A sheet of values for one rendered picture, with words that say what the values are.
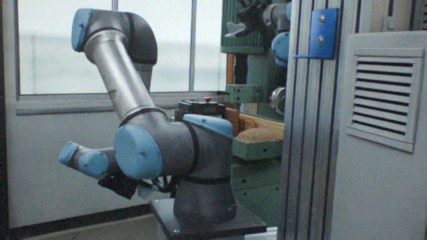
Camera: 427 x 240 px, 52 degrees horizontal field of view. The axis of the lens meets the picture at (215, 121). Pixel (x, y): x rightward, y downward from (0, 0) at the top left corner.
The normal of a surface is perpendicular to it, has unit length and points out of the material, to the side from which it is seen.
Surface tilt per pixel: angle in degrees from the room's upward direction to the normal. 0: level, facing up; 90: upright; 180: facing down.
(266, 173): 90
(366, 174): 90
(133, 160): 95
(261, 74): 90
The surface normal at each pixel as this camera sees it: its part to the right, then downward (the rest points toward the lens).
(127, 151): -0.76, 0.14
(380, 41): -0.94, 0.01
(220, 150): 0.57, 0.15
